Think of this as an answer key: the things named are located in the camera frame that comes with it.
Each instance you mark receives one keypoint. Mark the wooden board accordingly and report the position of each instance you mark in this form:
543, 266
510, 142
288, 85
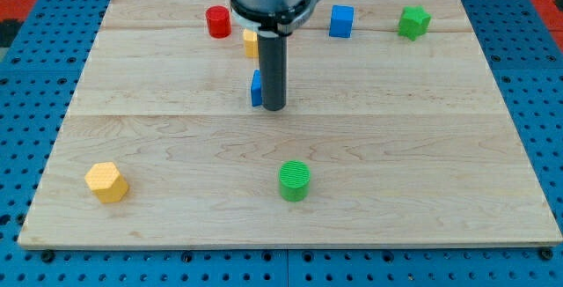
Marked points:
409, 143

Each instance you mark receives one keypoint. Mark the green star block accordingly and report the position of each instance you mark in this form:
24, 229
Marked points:
413, 22

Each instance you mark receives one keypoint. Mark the blue triangle block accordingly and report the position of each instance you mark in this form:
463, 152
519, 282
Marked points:
255, 89

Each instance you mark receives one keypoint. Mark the blue cube block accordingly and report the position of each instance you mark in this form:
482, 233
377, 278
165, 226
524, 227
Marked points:
342, 18

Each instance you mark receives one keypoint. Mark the yellow hexagon block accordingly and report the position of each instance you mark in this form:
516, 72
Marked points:
106, 182

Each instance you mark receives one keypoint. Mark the yellow block behind rod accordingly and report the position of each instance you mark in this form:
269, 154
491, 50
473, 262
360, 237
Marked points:
250, 40

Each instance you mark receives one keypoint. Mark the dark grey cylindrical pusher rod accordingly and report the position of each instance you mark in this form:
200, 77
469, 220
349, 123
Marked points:
273, 71

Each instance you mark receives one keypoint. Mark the green cylinder block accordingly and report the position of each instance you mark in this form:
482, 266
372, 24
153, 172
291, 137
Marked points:
294, 178

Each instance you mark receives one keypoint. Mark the red cylinder block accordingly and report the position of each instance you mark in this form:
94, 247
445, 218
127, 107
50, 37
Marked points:
218, 21

